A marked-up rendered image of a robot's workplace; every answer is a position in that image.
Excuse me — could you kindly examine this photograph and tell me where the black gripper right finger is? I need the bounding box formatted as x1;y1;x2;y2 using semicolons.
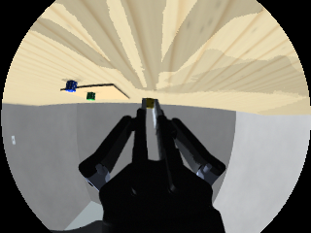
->
153;99;225;193

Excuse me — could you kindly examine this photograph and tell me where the blue die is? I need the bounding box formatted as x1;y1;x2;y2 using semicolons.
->
65;81;78;92

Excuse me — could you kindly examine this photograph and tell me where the beige square mat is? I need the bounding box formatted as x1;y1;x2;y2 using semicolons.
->
60;83;130;99

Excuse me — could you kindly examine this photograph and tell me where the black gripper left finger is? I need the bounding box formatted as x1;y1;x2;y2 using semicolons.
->
79;98;151;196

